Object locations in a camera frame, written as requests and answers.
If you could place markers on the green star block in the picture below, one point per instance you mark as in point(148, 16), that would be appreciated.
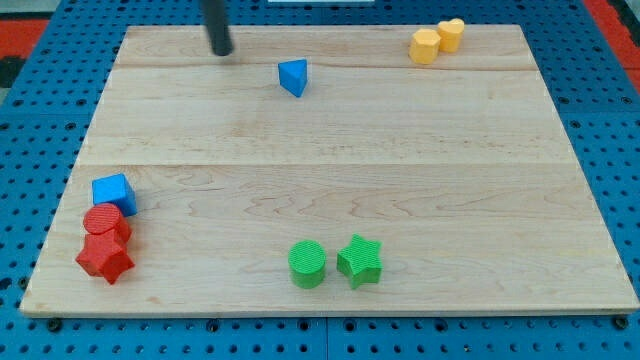
point(360, 261)

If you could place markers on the yellow hexagon block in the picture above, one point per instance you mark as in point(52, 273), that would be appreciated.
point(424, 46)

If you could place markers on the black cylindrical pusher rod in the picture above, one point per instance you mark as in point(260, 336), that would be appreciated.
point(217, 26)

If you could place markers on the red cylinder block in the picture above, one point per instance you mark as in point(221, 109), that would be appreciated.
point(105, 217)

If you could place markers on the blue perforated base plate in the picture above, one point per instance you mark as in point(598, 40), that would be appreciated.
point(47, 111)

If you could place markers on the green cylinder block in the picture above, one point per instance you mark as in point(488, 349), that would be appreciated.
point(307, 261)

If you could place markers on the blue triangle block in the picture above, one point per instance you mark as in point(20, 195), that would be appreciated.
point(293, 76)

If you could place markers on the yellow heart block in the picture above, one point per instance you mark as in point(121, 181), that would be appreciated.
point(451, 33)

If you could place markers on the red star block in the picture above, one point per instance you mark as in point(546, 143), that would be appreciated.
point(105, 255)

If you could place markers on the blue cube block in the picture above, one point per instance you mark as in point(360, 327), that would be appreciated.
point(115, 189)

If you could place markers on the light wooden board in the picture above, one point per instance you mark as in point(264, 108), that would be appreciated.
point(462, 169)

